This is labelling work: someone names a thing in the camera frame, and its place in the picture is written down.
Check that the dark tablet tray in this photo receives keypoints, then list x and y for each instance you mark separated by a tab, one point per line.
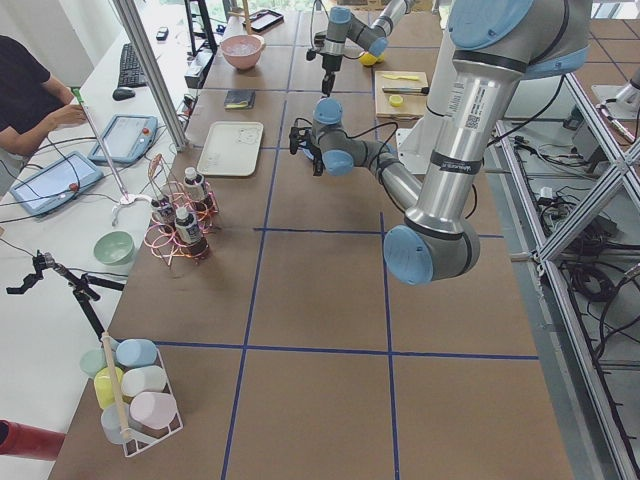
265	19

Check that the mint green bowl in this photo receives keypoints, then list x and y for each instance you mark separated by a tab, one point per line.
114	248

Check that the black computer mouse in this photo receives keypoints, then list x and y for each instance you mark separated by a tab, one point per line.
123	93

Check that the dark grey folded cloth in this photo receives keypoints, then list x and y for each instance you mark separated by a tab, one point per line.
239	99

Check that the red bottle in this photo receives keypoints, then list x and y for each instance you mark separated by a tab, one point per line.
30	442

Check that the copper wire bottle rack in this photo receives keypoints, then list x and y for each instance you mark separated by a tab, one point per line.
169	193

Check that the pink bowl of ice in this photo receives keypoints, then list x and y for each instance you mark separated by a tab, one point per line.
243	51

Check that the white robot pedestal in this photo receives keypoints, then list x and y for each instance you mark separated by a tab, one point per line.
415	147

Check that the lemon slice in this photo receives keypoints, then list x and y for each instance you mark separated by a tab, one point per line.
396	100

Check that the black keyboard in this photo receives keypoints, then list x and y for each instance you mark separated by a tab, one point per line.
131	74

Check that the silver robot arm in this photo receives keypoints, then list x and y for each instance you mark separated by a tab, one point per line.
487	49
343	26

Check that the cream rectangular tray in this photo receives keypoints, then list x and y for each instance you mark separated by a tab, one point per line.
231	149

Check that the black handled knife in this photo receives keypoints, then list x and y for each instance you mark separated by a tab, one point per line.
407	90

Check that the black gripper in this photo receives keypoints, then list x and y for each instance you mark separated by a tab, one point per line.
313	156
328	65

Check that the dark drink bottle front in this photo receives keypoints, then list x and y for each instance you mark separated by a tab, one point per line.
190	233

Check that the aluminium frame post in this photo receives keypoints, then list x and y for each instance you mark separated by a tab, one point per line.
133	26

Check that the dark drink bottle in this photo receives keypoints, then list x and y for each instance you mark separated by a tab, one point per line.
195	187
190	233

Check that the blue teach pendant near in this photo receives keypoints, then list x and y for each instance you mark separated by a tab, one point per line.
56	184

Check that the blue plastic cup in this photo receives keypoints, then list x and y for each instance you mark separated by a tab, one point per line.
134	353

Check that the dark drink bottle back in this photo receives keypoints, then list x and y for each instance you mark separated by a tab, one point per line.
195	187

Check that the wooden cutting board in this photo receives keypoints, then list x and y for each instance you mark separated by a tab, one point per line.
414	105

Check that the blue teach pendant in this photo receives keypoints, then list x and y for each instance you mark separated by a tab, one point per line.
56	184
127	137

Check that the yellow plastic cup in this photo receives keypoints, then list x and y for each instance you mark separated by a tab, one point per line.
103	388

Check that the yellow lemon upper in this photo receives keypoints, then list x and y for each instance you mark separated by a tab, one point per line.
368	60

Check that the white wire cup basket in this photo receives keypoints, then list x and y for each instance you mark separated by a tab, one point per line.
116	422

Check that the blue teach pendant far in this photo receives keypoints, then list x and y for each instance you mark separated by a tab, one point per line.
127	137

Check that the white plastic cup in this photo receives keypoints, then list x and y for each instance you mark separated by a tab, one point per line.
151	378

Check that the long reaching stick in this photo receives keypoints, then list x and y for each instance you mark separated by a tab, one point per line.
127	198

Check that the person in black shirt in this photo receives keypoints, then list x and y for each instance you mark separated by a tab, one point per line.
33	101

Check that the pink plastic cup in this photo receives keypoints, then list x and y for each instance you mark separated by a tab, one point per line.
155	410

